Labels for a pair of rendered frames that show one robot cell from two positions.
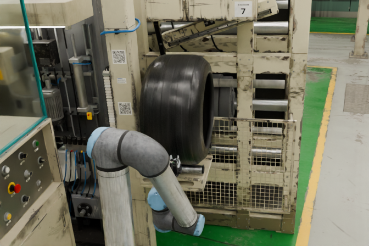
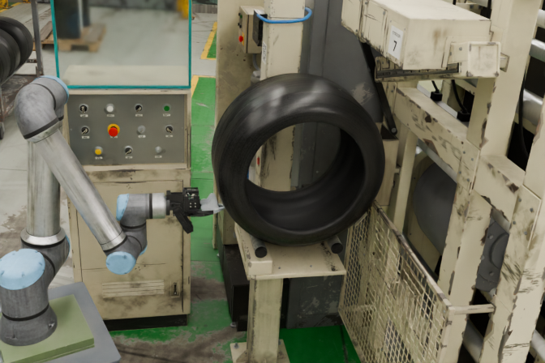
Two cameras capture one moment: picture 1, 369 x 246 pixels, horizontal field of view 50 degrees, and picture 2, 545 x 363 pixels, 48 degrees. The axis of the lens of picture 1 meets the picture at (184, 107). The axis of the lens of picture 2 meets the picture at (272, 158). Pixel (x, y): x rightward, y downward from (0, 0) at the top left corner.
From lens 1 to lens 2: 207 cm
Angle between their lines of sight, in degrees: 59
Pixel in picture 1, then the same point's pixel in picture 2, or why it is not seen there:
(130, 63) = (267, 66)
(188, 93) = (238, 122)
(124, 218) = (31, 172)
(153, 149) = (23, 108)
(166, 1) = (353, 1)
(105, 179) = not seen: hidden behind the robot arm
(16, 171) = (126, 118)
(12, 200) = (111, 142)
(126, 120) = not seen: hidden behind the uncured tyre
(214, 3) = (379, 19)
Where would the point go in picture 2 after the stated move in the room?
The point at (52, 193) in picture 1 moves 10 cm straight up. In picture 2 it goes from (165, 168) to (165, 148)
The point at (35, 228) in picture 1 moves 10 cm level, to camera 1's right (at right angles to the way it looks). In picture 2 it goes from (122, 183) to (126, 193)
